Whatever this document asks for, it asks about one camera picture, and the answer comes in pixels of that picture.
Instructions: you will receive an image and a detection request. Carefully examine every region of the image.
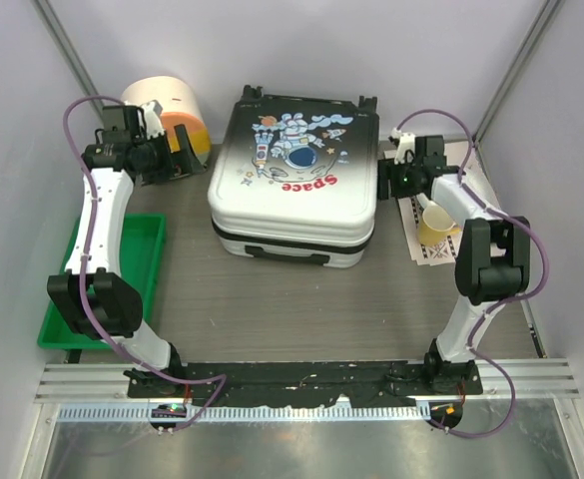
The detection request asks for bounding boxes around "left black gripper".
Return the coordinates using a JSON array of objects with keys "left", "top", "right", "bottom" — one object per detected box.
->
[{"left": 133, "top": 125, "right": 202, "bottom": 187}]

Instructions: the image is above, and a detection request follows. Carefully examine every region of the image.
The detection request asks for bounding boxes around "yellow cup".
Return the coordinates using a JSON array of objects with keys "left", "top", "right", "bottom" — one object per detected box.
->
[{"left": 416, "top": 205, "right": 461, "bottom": 246}]

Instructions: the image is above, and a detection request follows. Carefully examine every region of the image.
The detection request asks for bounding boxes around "white black space suitcase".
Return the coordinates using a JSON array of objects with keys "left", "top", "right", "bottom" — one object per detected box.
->
[{"left": 208, "top": 85, "right": 379, "bottom": 268}]

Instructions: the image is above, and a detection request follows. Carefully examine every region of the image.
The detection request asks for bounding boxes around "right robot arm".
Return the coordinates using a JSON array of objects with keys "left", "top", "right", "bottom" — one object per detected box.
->
[{"left": 378, "top": 131, "right": 530, "bottom": 394}]

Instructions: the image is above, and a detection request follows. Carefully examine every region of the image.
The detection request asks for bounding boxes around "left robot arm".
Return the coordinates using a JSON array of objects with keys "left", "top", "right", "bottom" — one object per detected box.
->
[{"left": 47, "top": 100, "right": 204, "bottom": 398}]

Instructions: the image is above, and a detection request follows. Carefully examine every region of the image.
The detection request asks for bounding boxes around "round mini drawer cabinet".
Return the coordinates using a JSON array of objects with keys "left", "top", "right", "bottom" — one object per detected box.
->
[{"left": 120, "top": 76, "right": 212, "bottom": 167}]

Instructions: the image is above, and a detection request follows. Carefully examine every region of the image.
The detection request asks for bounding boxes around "green plastic tray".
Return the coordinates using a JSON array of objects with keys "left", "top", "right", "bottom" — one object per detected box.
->
[{"left": 37, "top": 213, "right": 168, "bottom": 350}]

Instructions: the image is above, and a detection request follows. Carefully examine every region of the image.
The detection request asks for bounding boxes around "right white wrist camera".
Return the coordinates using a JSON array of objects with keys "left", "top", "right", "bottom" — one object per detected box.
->
[{"left": 389, "top": 128, "right": 415, "bottom": 165}]

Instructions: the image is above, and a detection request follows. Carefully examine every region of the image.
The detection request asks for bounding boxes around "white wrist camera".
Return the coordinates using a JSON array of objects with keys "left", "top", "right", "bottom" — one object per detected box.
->
[
  {"left": 139, "top": 100, "right": 167, "bottom": 141},
  {"left": 389, "top": 128, "right": 415, "bottom": 165}
]

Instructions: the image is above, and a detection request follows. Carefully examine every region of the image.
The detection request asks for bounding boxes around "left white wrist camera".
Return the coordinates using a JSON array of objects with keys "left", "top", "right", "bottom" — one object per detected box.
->
[{"left": 139, "top": 100, "right": 167, "bottom": 141}]

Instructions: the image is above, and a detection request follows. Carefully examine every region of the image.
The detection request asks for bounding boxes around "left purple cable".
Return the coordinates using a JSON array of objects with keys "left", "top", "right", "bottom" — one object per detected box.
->
[{"left": 61, "top": 96, "right": 228, "bottom": 433}]

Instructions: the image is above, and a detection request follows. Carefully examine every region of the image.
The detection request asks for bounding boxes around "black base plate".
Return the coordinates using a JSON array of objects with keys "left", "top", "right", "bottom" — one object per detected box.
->
[{"left": 124, "top": 360, "right": 483, "bottom": 408}]

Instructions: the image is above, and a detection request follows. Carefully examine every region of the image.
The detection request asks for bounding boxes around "aluminium rail frame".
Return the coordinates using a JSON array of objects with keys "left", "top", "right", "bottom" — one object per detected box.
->
[{"left": 35, "top": 359, "right": 579, "bottom": 407}]

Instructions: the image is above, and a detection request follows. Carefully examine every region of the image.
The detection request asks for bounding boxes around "white slotted cable duct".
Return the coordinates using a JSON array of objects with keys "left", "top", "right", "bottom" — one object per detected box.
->
[{"left": 57, "top": 400, "right": 430, "bottom": 424}]

